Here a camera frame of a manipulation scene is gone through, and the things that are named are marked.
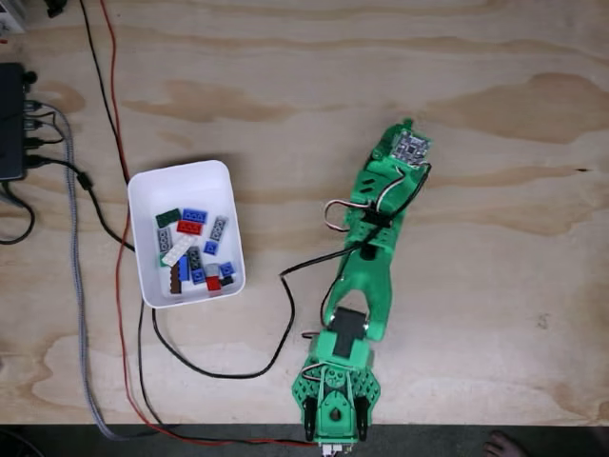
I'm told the black usb hub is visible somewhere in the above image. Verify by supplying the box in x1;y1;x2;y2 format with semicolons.
0;62;28;182

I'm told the person's foot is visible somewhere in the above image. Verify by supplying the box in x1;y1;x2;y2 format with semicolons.
482;429;524;457

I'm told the thin black wire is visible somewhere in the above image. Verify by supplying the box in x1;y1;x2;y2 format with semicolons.
78;0;129;187

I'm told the black looped cable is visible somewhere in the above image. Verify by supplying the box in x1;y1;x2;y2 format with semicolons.
151;242;365;380

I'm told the white plastic bin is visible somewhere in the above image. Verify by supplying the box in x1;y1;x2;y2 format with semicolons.
127;159;246;309

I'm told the bare camera circuit board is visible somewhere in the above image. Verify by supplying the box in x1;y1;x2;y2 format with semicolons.
390;129;435;168

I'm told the short black cable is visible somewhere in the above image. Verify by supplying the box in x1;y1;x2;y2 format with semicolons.
26;121;66;147

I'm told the black cable with ferrite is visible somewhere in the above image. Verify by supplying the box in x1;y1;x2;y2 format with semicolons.
23;154;136;252

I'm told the white long lego brick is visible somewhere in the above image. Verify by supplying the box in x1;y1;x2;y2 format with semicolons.
159;235;199;267

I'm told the black camera cable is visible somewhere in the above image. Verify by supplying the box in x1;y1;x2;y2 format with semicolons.
363;162;433;247

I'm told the thin red wire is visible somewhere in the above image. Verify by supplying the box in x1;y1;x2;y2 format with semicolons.
99;0;320;448

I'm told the white red servo wire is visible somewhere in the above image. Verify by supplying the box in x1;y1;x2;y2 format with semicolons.
324;165;406;233

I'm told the grey braided cable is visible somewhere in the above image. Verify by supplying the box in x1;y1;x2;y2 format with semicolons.
26;102;163;442

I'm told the white power supply box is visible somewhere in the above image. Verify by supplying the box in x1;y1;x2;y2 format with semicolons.
0;0;28;34

